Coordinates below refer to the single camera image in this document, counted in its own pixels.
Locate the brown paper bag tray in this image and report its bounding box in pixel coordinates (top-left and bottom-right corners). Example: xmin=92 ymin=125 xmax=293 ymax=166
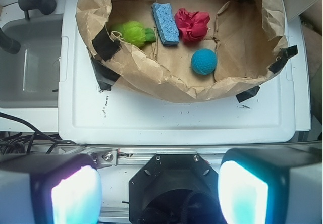
xmin=76 ymin=0 xmax=288 ymax=103

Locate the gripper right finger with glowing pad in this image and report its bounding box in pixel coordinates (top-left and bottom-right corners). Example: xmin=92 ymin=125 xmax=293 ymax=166
xmin=218 ymin=147 xmax=322 ymax=223

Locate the white plastic bin lid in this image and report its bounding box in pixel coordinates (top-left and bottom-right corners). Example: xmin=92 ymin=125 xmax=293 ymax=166
xmin=58 ymin=0 xmax=311 ymax=146

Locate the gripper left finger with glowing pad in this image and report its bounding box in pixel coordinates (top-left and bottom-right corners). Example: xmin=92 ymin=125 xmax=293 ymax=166
xmin=1 ymin=153 xmax=102 ymax=223

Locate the blue dimpled foam ball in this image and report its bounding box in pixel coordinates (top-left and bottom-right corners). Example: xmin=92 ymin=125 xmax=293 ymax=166
xmin=191 ymin=48 xmax=218 ymax=75

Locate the black cable bundle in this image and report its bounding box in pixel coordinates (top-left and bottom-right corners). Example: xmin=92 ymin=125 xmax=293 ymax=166
xmin=0 ymin=112 xmax=84 ymax=155

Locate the green fuzzy plush toy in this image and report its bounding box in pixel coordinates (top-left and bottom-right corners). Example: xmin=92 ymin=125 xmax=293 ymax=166
xmin=110 ymin=21 xmax=156 ymax=48

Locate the blue rectangular sponge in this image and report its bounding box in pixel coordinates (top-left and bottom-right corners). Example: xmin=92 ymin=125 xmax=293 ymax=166
xmin=152 ymin=2 xmax=179 ymax=46

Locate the red crumpled paper ball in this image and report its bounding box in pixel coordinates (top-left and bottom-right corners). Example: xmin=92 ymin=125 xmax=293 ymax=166
xmin=174 ymin=8 xmax=210 ymax=43

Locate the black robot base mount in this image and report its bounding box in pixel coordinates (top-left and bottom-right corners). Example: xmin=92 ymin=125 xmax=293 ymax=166
xmin=128 ymin=154 xmax=226 ymax=223

